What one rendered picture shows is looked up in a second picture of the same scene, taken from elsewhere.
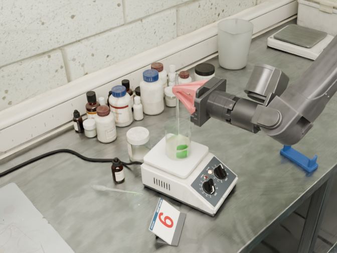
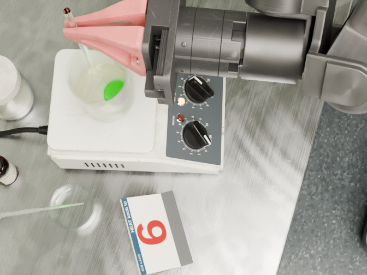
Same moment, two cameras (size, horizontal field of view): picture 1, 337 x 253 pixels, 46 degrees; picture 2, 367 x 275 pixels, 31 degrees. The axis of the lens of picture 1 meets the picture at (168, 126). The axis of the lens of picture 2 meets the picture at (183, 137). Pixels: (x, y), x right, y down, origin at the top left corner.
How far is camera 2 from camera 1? 48 cm
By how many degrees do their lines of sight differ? 40
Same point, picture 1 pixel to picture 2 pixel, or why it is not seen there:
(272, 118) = (357, 90)
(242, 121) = (270, 78)
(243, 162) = not seen: hidden behind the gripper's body
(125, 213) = (67, 245)
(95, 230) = not seen: outside the picture
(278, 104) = (355, 47)
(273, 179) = not seen: hidden behind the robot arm
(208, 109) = (182, 70)
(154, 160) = (72, 140)
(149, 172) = (71, 160)
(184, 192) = (156, 166)
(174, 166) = (120, 137)
